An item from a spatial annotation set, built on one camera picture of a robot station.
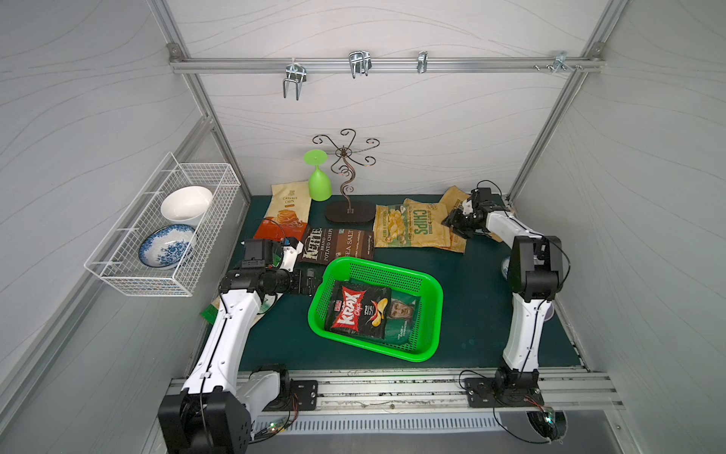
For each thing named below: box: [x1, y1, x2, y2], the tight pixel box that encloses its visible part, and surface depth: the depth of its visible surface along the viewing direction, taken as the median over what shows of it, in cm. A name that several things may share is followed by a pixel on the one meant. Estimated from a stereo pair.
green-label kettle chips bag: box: [373, 197, 451, 248], surface depth 110 cm
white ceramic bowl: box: [160, 185, 213, 224], surface depth 72 cm
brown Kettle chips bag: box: [298, 226, 375, 266], surface depth 106 cm
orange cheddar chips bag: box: [253, 179, 312, 242], surface depth 114 cm
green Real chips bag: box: [383, 289, 421, 345], surface depth 86 cm
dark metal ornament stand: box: [311, 128, 381, 224], surface depth 106 cm
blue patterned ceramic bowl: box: [138, 223, 196, 269], surface depth 65 cm
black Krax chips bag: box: [325, 280, 392, 339], surface depth 87 cm
